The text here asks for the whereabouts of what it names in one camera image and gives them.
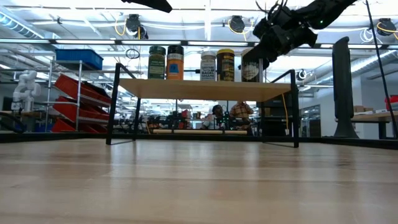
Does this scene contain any dark pillar with flared base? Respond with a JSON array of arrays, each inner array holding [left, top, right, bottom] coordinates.
[[331, 36, 361, 139]]

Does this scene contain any long black overhead rail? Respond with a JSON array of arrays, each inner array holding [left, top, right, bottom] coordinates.
[[0, 37, 398, 50]]

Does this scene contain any orange spice jar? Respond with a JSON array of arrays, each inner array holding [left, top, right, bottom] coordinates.
[[167, 45, 185, 81]]

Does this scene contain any black curved cable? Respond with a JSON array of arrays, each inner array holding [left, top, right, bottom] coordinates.
[[0, 111, 25, 134]]

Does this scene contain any furikake jar with tan lid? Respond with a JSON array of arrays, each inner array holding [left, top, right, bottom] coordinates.
[[241, 48, 264, 83]]

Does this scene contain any grey metal shelving rack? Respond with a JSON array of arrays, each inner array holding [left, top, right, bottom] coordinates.
[[44, 58, 103, 133]]

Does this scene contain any thin black pole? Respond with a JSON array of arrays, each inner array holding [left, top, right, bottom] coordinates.
[[364, 0, 398, 139]]

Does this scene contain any wooden shelf with black frame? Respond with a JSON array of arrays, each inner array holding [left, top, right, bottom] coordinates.
[[105, 63, 300, 149]]

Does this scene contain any pale wooden bar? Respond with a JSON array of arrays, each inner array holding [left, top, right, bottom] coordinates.
[[152, 129, 248, 136]]

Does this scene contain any red box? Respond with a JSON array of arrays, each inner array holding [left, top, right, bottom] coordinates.
[[384, 95, 398, 110]]

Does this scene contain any red storage bin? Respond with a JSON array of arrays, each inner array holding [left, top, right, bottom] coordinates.
[[51, 119, 108, 134], [52, 96, 110, 123], [55, 73, 112, 105]]

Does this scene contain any white-lidded bagel sesame jar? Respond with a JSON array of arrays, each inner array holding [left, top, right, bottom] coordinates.
[[200, 50, 217, 82]]

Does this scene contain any green-lidded herb spice jar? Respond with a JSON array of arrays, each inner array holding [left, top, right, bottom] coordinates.
[[147, 45, 167, 80]]

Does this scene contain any yellow-lidded black spice jar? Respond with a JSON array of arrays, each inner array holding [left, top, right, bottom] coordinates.
[[216, 48, 236, 82]]

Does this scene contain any yellow hanging cable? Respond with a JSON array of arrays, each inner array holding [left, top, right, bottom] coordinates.
[[281, 93, 289, 135]]

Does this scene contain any black ceiling cable reel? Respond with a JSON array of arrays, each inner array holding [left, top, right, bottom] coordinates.
[[228, 15, 246, 34], [376, 17, 398, 37], [125, 14, 149, 40]]

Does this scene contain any wooden desk with black legs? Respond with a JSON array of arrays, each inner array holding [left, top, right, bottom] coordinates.
[[351, 110, 398, 140]]

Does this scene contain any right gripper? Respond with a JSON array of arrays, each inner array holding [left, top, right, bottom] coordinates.
[[241, 4, 318, 71]]

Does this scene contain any person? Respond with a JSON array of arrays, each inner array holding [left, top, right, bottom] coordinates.
[[201, 105, 225, 130], [229, 100, 254, 128]]

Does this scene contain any black hanging cable loop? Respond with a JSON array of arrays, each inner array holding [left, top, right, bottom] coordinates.
[[125, 48, 141, 60]]

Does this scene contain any blue plastic bin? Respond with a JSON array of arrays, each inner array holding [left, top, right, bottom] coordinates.
[[55, 49, 104, 71]]

